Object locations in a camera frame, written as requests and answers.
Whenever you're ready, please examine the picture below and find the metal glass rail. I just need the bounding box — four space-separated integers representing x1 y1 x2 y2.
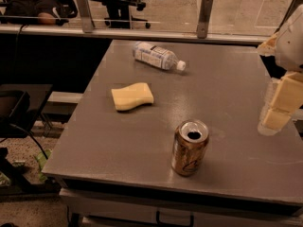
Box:
0 24 269 46

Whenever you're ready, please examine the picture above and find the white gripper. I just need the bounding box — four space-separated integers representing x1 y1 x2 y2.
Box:
257 5 303 136

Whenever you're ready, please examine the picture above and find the black side stand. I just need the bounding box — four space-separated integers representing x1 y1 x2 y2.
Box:
0 84 53 138

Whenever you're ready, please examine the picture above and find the middle metal rail bracket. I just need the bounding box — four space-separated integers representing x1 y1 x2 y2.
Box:
196 0 214 39

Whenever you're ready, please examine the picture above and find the black cable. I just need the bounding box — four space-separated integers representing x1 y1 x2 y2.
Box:
9 122 49 160

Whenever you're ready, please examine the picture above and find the right metal rail bracket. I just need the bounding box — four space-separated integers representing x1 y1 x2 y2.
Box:
276 0 303 31

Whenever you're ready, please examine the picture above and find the yellow sponge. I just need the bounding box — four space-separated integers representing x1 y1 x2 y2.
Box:
111 82 154 111

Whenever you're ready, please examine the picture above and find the person in dark clothes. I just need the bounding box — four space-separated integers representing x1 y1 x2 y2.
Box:
0 0 78 26

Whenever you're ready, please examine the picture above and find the open brown soda can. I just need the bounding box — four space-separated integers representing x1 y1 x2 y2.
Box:
171 119 209 176

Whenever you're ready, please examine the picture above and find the clear plastic water bottle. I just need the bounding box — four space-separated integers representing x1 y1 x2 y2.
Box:
133 42 187 71

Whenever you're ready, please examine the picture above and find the left metal rail bracket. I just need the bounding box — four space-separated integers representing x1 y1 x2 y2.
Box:
76 0 95 33

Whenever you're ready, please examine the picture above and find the white cabinet under table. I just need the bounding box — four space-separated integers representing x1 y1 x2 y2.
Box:
60 188 302 227

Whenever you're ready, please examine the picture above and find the green object on floor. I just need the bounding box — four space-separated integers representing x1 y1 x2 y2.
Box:
34 149 52 183

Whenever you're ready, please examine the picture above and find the metal rail bracket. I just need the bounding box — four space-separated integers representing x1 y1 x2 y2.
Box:
196 0 214 39
76 0 95 33
276 0 303 31

